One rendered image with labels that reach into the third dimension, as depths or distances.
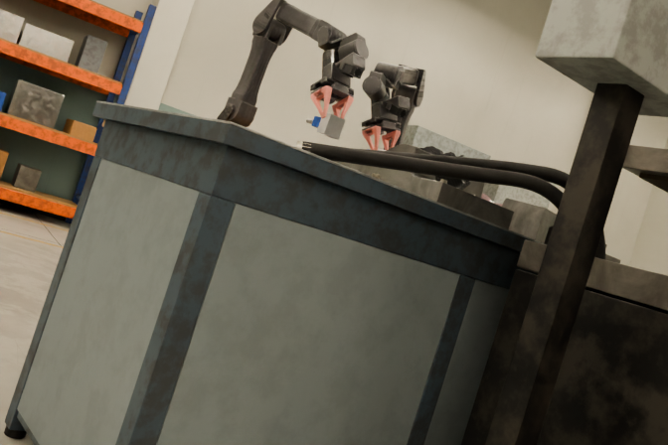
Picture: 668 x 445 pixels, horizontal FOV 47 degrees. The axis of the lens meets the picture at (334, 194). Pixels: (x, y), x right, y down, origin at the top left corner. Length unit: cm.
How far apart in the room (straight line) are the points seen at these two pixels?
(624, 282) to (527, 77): 806
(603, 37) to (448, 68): 754
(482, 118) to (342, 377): 767
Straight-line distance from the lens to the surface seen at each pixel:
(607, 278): 155
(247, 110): 227
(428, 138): 807
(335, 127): 198
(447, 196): 180
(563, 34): 138
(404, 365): 168
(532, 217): 215
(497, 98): 925
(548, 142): 977
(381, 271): 157
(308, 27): 217
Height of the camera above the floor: 68
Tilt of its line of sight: 2 degrees up
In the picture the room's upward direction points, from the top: 18 degrees clockwise
